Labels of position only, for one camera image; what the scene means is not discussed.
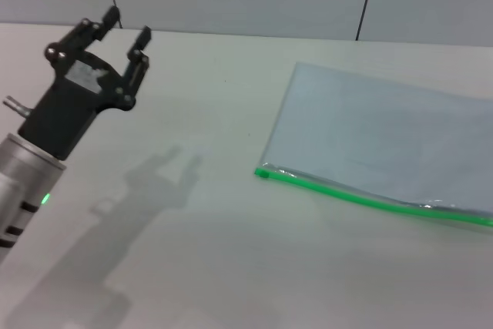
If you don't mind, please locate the clear document bag green zipper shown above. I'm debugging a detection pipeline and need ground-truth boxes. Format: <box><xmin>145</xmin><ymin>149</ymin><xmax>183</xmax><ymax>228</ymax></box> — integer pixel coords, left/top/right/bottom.
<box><xmin>253</xmin><ymin>60</ymin><xmax>493</xmax><ymax>229</ymax></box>

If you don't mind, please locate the left arm cable connector plug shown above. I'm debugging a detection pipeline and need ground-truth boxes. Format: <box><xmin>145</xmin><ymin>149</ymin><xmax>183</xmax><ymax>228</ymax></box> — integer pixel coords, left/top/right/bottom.
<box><xmin>2</xmin><ymin>95</ymin><xmax>32</xmax><ymax>119</ymax></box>

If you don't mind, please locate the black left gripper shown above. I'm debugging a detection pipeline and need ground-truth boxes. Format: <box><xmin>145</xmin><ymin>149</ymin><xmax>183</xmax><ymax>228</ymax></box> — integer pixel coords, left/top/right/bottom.
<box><xmin>18</xmin><ymin>5</ymin><xmax>153</xmax><ymax>161</ymax></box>

